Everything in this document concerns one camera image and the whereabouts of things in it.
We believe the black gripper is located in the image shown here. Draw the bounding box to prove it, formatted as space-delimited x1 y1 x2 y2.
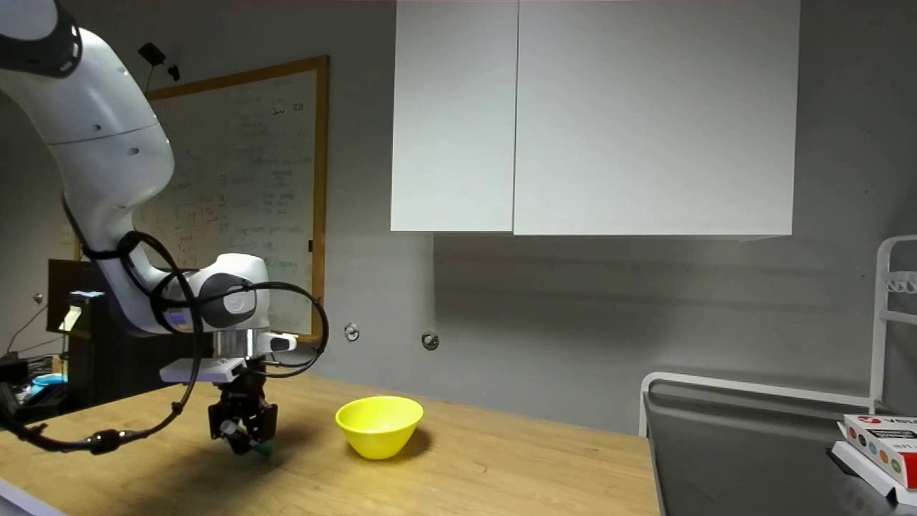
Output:
207 352 281 456

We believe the yellow plastic bowl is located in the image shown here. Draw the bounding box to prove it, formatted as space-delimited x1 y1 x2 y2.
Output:
333 394 427 463

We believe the black computer equipment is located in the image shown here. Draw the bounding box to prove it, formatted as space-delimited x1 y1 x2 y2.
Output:
46 256 208 405

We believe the blue and black clutter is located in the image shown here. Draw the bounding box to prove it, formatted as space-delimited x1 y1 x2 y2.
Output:
0 351 72 427

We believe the grey flat object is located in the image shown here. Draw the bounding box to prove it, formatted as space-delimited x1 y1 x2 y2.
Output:
0 476 66 516

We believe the wood-framed whiteboard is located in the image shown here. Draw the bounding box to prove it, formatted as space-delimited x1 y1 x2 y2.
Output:
141 54 333 351

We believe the grey cart bin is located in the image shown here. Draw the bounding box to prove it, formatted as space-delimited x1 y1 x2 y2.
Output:
641 378 917 516

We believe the flat white box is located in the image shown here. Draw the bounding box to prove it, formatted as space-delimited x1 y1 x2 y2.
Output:
827 438 917 511

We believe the red and white box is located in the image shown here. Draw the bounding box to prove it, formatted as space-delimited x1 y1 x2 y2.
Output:
836 411 917 489

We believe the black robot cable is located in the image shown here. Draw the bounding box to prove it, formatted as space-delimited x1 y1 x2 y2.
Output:
0 228 333 460

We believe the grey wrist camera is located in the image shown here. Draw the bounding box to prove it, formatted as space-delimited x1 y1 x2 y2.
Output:
263 329 301 357

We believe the black camera on whiteboard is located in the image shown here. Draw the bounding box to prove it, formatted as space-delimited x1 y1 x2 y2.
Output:
135 40 182 84

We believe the white wall cabinet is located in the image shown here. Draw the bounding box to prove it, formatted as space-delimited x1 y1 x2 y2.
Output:
387 0 801 238

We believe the white metal rack frame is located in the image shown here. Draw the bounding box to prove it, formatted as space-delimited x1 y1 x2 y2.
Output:
635 233 917 441

